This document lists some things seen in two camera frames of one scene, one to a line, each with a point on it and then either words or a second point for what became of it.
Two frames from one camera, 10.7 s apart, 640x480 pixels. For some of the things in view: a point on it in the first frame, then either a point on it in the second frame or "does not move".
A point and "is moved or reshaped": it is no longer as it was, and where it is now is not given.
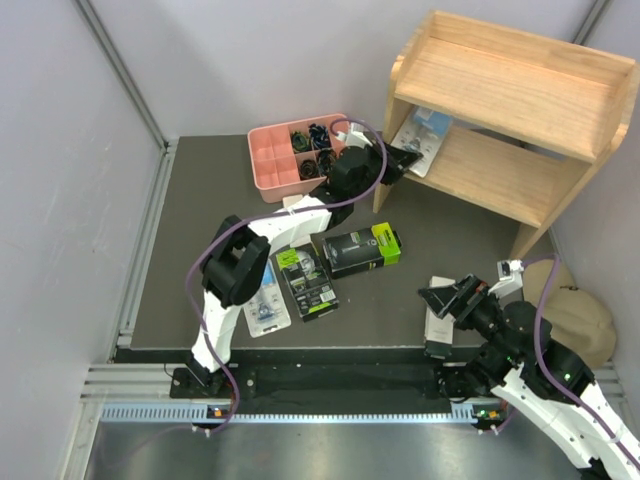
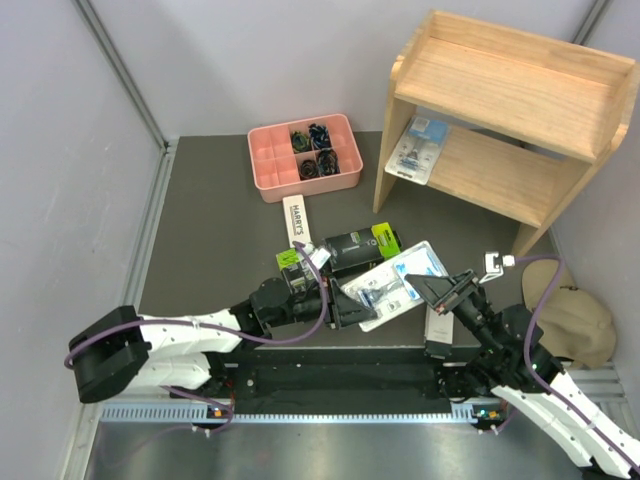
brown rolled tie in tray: x=308 y=170 does not move
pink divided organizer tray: x=290 y=158 does not move
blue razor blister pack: x=269 y=312 is moved or reshaped
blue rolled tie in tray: x=319 y=137 does not move
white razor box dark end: x=439 y=331 does not move
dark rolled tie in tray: x=326 y=161 does not move
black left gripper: x=398 y=162 -> x=346 y=311
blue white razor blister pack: x=424 y=132 is moved or reshaped
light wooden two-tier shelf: x=529 y=115 does not move
